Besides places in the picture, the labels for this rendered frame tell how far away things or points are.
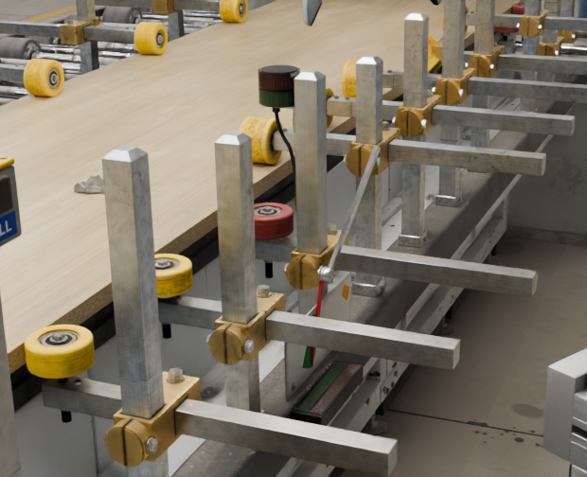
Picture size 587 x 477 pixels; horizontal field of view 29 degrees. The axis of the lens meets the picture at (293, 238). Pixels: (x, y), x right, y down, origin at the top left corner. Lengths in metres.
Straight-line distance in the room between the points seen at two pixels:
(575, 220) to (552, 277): 0.32
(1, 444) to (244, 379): 0.53
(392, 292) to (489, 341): 1.48
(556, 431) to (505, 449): 1.79
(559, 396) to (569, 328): 2.46
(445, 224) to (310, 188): 0.69
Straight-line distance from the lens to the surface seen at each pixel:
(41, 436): 1.53
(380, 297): 1.97
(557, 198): 4.17
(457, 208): 2.41
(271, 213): 1.77
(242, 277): 1.46
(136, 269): 1.22
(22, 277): 1.60
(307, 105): 1.63
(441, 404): 3.10
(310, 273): 1.68
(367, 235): 1.94
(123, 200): 1.20
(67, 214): 1.83
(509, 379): 3.25
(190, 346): 1.85
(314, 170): 1.66
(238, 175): 1.42
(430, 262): 1.70
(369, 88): 1.87
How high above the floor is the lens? 1.49
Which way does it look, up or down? 21 degrees down
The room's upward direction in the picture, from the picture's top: 1 degrees counter-clockwise
